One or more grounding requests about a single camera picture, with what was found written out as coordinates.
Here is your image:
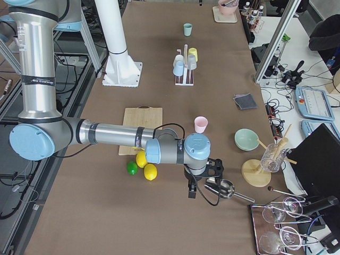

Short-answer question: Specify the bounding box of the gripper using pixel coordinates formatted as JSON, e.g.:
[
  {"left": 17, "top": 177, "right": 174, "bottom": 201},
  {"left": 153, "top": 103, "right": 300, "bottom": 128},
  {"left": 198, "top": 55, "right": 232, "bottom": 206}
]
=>
[{"left": 184, "top": 158, "right": 223, "bottom": 199}]

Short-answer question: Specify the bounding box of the pink cup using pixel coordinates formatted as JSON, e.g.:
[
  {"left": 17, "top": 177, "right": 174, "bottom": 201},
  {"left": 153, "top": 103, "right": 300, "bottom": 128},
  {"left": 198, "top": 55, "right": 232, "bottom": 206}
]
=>
[{"left": 194, "top": 116, "right": 208, "bottom": 133}]

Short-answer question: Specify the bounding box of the mint green cup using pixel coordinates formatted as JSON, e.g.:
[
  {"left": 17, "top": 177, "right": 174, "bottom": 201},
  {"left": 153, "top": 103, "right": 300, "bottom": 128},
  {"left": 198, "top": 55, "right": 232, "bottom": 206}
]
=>
[{"left": 183, "top": 23, "right": 193, "bottom": 37}]

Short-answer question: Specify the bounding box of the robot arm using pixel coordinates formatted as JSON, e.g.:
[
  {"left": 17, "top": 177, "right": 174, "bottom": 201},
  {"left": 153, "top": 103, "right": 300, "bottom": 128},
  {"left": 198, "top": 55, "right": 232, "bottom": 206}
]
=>
[{"left": 8, "top": 1, "right": 224, "bottom": 198}]

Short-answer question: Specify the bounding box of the wooden cup tree stand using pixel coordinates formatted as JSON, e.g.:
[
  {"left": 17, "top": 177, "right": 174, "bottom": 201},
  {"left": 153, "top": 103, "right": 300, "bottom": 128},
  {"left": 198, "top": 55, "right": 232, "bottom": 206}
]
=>
[{"left": 241, "top": 124, "right": 297, "bottom": 187}]

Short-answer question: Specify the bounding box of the grey cup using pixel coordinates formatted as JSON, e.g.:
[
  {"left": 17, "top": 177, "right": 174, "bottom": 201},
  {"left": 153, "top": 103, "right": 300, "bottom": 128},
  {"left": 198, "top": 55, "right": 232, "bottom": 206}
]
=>
[{"left": 187, "top": 54, "right": 197, "bottom": 70}]

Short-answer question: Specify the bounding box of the white cup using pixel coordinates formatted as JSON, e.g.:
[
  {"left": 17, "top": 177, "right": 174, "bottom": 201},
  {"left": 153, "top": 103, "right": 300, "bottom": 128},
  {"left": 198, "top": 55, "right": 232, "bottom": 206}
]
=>
[{"left": 173, "top": 54, "right": 184, "bottom": 67}]

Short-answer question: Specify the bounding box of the yellow cup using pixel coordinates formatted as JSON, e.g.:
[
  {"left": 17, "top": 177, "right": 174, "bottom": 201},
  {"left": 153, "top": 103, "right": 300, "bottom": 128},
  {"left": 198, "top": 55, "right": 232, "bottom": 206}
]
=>
[{"left": 188, "top": 47, "right": 198, "bottom": 62}]

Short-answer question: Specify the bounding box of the metal scoop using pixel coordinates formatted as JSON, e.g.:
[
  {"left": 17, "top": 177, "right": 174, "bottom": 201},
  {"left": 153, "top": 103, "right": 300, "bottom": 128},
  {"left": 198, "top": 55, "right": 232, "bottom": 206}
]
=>
[{"left": 204, "top": 177, "right": 255, "bottom": 203}]

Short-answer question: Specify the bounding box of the yellow lemon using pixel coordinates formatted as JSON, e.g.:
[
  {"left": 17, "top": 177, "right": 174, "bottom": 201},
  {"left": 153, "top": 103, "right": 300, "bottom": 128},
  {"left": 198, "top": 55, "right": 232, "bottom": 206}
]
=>
[
  {"left": 136, "top": 151, "right": 148, "bottom": 168},
  {"left": 143, "top": 164, "right": 158, "bottom": 181}
]

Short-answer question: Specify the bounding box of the green lime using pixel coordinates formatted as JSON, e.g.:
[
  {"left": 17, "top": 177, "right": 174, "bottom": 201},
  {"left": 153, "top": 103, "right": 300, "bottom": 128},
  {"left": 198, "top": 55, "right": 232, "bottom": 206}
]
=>
[{"left": 126, "top": 161, "right": 138, "bottom": 175}]

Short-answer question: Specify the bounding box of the green bowl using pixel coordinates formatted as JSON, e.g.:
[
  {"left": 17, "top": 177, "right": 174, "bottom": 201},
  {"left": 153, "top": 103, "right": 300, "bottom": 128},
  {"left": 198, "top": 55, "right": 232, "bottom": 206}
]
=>
[{"left": 234, "top": 129, "right": 259, "bottom": 151}]

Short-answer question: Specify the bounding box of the bamboo cutting board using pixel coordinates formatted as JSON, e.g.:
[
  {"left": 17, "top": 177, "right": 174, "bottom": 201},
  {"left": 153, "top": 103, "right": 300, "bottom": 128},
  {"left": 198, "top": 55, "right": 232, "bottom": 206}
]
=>
[{"left": 118, "top": 106, "right": 164, "bottom": 156}]

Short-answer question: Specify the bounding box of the glass mug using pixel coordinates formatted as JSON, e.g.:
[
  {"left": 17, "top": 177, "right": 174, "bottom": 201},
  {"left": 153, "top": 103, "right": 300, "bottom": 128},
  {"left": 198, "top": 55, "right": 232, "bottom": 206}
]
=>
[{"left": 260, "top": 142, "right": 287, "bottom": 173}]

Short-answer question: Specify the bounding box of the wine glass rack tray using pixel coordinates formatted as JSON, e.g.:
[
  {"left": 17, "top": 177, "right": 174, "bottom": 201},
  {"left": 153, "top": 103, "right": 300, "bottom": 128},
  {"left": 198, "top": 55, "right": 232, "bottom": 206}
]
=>
[{"left": 250, "top": 205, "right": 312, "bottom": 254}]

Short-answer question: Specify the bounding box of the grey cloth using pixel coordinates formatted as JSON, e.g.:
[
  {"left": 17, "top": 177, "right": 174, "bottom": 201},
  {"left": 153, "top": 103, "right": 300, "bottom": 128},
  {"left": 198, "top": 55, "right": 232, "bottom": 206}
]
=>
[{"left": 233, "top": 94, "right": 258, "bottom": 110}]

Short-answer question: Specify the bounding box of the pink cloth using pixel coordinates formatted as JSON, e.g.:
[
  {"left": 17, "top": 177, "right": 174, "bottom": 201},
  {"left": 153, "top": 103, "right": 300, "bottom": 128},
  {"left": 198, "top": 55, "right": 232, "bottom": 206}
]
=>
[{"left": 234, "top": 93, "right": 251, "bottom": 97}]

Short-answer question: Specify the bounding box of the black power strip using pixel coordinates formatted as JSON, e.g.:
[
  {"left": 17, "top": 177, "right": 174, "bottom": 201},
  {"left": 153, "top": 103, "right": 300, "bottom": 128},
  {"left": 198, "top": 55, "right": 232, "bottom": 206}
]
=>
[{"left": 265, "top": 103, "right": 284, "bottom": 140}]

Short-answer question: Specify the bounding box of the black monitor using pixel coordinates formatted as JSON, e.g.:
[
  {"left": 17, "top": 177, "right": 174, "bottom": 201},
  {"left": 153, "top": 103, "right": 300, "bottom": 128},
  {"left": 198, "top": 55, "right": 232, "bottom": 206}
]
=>
[{"left": 285, "top": 123, "right": 340, "bottom": 224}]

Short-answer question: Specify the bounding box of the teach pendant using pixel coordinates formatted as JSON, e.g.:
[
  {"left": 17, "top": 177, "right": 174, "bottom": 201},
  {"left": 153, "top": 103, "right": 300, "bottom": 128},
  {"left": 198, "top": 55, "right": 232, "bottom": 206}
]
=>
[
  {"left": 301, "top": 120, "right": 338, "bottom": 138},
  {"left": 295, "top": 87, "right": 335, "bottom": 121}
]

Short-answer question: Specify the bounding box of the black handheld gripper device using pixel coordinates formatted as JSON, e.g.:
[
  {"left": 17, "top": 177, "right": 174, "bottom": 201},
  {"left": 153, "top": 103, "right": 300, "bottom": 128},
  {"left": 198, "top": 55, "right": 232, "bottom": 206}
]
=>
[{"left": 281, "top": 60, "right": 304, "bottom": 90}]

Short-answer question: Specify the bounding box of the cream tray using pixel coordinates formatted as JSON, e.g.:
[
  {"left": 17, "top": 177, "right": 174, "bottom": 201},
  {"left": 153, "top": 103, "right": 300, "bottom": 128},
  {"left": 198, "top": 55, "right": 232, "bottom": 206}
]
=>
[{"left": 212, "top": 6, "right": 238, "bottom": 24}]

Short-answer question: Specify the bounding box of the pink bowl of ice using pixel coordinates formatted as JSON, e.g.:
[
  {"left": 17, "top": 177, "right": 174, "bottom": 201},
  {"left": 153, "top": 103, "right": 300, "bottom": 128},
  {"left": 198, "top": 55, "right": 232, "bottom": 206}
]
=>
[{"left": 218, "top": 0, "right": 239, "bottom": 15}]

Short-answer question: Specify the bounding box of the small bottle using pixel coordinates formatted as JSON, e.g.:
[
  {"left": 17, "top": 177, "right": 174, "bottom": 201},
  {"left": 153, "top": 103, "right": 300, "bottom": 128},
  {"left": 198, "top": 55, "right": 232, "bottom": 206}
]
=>
[
  {"left": 251, "top": 10, "right": 258, "bottom": 20},
  {"left": 258, "top": 5, "right": 264, "bottom": 16},
  {"left": 243, "top": 2, "right": 250, "bottom": 15}
]

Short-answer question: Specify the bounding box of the person in blue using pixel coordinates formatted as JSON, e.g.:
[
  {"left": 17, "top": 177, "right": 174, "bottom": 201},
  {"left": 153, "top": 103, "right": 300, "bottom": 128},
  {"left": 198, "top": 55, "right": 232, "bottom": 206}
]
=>
[{"left": 309, "top": 14, "right": 339, "bottom": 75}]

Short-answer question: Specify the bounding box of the white wire cup rack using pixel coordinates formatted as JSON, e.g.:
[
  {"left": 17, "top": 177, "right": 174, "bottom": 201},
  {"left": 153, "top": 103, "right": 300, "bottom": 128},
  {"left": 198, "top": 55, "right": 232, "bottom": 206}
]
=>
[{"left": 175, "top": 44, "right": 194, "bottom": 86}]

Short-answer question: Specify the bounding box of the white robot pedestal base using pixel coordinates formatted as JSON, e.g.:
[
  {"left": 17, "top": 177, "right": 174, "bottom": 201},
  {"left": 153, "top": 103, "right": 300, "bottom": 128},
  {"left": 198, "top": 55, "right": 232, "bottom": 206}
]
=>
[{"left": 95, "top": 0, "right": 142, "bottom": 88}]

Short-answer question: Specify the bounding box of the aluminium frame post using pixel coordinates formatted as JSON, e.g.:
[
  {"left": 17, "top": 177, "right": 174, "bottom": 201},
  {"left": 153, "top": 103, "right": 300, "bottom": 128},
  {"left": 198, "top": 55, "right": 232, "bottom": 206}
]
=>
[{"left": 254, "top": 0, "right": 301, "bottom": 84}]

